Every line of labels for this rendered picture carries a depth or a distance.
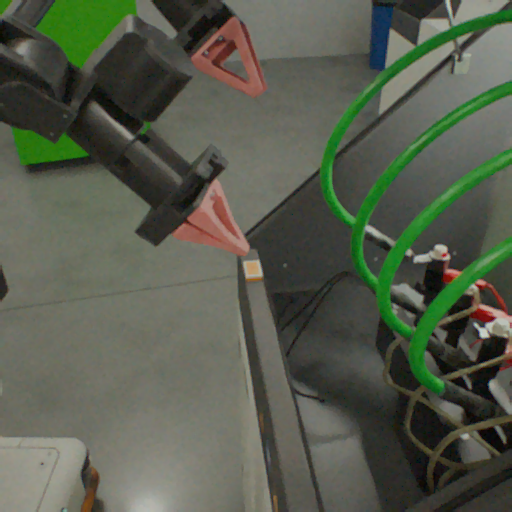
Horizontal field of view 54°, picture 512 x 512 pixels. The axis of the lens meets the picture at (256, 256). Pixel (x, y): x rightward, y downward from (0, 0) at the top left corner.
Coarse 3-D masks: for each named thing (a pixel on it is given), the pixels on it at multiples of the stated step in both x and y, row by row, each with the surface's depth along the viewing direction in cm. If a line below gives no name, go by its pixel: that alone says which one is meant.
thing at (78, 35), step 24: (0, 0) 306; (72, 0) 320; (96, 0) 325; (120, 0) 330; (48, 24) 322; (72, 24) 327; (96, 24) 332; (72, 48) 334; (96, 48) 339; (24, 144) 352; (48, 144) 359; (72, 144) 365; (48, 168) 371
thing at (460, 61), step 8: (448, 0) 83; (448, 8) 83; (448, 16) 84; (456, 40) 86; (456, 48) 87; (456, 56) 87; (464, 56) 87; (456, 64) 88; (464, 64) 88; (456, 72) 89; (464, 72) 89
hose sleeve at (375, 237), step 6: (366, 228) 67; (372, 228) 67; (366, 234) 67; (372, 234) 67; (378, 234) 68; (372, 240) 68; (378, 240) 68; (384, 240) 68; (390, 240) 69; (378, 246) 69; (384, 246) 68; (390, 246) 68
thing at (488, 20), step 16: (480, 16) 54; (496, 16) 54; (448, 32) 54; (464, 32) 54; (416, 48) 55; (432, 48) 55; (400, 64) 56; (384, 80) 56; (368, 96) 57; (352, 112) 58; (336, 128) 59; (336, 144) 60; (320, 176) 62; (336, 208) 64; (352, 224) 66
